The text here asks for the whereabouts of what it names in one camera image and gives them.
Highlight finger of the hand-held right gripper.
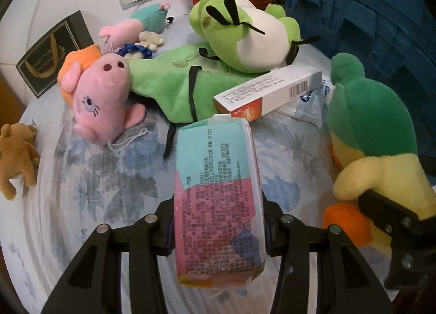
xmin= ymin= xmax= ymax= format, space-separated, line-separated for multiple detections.
xmin=384 ymin=237 xmax=432 ymax=291
xmin=357 ymin=191 xmax=436 ymax=237

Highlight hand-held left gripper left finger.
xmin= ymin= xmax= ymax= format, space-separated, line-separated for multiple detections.
xmin=41 ymin=199 xmax=175 ymax=314

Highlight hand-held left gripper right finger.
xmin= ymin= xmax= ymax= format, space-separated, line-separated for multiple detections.
xmin=262 ymin=194 xmax=398 ymax=314

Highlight pastel tissue pack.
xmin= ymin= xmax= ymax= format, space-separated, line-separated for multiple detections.
xmin=173 ymin=114 xmax=267 ymax=290

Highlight green and yellow duck plush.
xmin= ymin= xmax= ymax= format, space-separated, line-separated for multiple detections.
xmin=322 ymin=53 xmax=436 ymax=257

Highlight blue plastic crate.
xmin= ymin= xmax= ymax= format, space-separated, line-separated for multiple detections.
xmin=269 ymin=0 xmax=436 ymax=160

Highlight floral patterned desktop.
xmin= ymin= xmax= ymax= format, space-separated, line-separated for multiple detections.
xmin=0 ymin=0 xmax=436 ymax=314

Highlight clear blue wipe packet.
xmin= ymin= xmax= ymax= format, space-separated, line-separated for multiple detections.
xmin=274 ymin=74 xmax=336 ymax=130

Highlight white and orange medicine box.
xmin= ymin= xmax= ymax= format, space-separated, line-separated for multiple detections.
xmin=213 ymin=65 xmax=323 ymax=120

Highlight pink pig plush orange dress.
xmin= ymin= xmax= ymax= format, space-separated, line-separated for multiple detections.
xmin=57 ymin=44 xmax=150 ymax=153

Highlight brown teddy bear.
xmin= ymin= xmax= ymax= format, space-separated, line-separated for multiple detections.
xmin=0 ymin=123 xmax=41 ymax=201

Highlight small beige and blue doll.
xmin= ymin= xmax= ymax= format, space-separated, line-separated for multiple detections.
xmin=117 ymin=43 xmax=154 ymax=60

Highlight tiny beige bear plush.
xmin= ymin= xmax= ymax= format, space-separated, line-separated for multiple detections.
xmin=138 ymin=30 xmax=164 ymax=52

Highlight large green frog plush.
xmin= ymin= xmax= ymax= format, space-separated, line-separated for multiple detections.
xmin=189 ymin=0 xmax=322 ymax=74

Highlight black gift box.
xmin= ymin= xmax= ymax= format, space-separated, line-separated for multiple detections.
xmin=15 ymin=10 xmax=94 ymax=99

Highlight small pig plush teal dress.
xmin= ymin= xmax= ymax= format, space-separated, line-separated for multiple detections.
xmin=99 ymin=2 xmax=175 ymax=45

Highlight green plush cloth black straps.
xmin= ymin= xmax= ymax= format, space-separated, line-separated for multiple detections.
xmin=128 ymin=42 xmax=273 ymax=160

